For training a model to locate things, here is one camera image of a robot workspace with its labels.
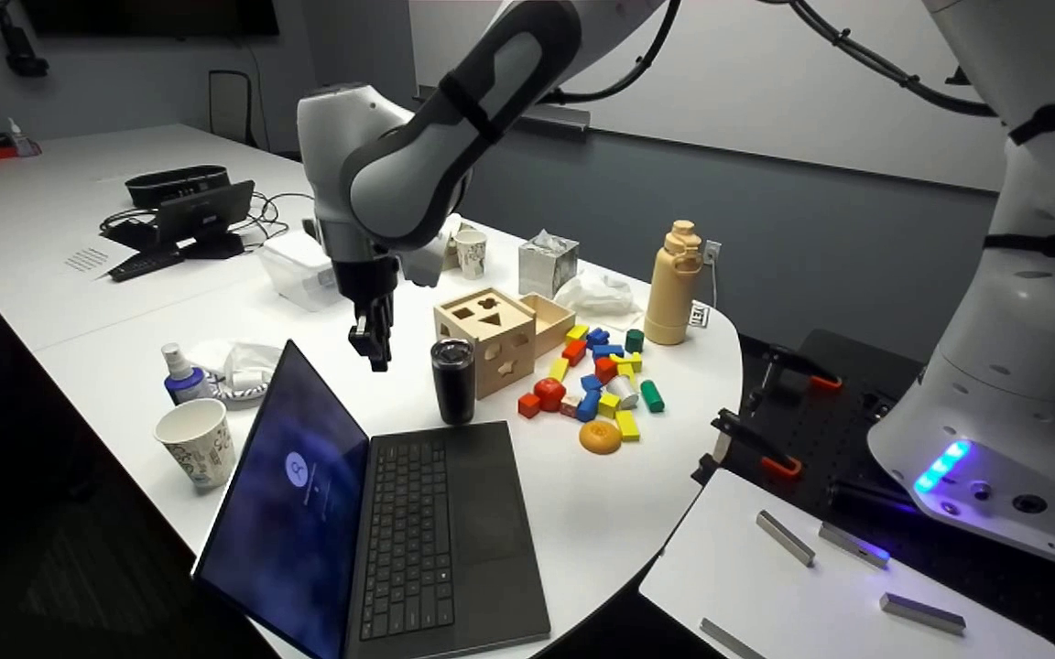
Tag white paper cup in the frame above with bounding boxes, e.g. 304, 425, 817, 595
451, 219, 491, 281

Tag grey tissue box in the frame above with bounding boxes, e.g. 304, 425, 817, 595
512, 229, 583, 302

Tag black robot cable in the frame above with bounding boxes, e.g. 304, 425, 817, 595
768, 0, 999, 124

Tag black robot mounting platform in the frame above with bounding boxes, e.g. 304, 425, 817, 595
688, 328, 1055, 659

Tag grey office chair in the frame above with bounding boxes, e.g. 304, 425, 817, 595
204, 66, 260, 151

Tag white crumpled cloth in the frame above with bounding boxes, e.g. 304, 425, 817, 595
553, 268, 649, 328

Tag dark grey laptop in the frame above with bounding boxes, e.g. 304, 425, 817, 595
191, 337, 553, 659

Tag wall whiteboard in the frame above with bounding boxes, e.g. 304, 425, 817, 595
406, 0, 1011, 198

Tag patterned paper cup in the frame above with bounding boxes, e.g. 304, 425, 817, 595
154, 395, 243, 497

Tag black tablet cables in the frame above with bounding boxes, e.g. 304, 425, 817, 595
244, 186, 319, 246

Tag wooden shape sorter box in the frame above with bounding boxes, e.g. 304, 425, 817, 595
430, 287, 541, 404

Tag tan insulated bottle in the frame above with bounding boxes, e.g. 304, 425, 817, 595
640, 215, 708, 352

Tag clear plastic container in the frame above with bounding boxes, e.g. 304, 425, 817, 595
258, 229, 348, 313

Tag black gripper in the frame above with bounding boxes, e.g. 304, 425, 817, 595
329, 246, 406, 378

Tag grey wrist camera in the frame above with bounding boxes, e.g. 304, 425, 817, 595
401, 236, 453, 295

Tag wall television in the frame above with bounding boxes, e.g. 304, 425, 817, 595
10, 0, 284, 42

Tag black tumbler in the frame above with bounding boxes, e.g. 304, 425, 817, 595
430, 337, 479, 434

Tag white board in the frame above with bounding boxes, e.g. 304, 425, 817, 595
639, 465, 1055, 659

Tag small spray bottle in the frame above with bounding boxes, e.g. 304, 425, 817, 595
157, 341, 212, 412

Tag orange black clamp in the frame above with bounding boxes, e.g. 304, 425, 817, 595
708, 406, 810, 487
755, 346, 849, 400

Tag wooden sorter lid tray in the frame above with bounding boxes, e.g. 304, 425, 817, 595
522, 295, 580, 364

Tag large red block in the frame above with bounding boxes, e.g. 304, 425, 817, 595
533, 375, 567, 413

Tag grey metal bar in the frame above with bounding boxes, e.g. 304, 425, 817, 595
752, 507, 822, 572
877, 589, 971, 640
696, 614, 765, 659
817, 519, 895, 574

